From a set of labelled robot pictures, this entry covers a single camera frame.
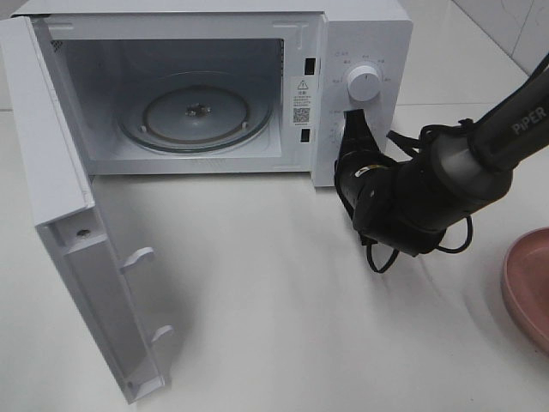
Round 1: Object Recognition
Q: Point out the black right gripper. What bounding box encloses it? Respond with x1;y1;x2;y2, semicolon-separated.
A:
334;110;397;210

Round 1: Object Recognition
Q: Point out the pink round plate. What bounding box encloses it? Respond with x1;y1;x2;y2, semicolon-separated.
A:
502;227;548;350

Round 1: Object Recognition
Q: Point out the white microwave door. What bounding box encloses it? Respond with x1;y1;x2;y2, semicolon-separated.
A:
1;16;172;403

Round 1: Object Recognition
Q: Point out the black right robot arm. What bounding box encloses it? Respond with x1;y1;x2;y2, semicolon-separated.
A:
335;58;548;237

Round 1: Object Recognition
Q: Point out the upper white power knob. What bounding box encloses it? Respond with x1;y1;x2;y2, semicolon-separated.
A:
347;64;382;102

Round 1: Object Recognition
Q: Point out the glass microwave turntable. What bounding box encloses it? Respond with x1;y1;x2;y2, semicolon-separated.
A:
117;71;280;154

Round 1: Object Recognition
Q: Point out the white microwave oven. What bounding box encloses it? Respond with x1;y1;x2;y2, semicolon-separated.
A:
10;1;413;186

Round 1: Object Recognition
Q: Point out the black camera cable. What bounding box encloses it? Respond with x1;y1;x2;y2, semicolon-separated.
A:
362;124;475;275

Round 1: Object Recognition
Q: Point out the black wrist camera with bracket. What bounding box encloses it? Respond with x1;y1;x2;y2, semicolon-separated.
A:
347;176;446;257

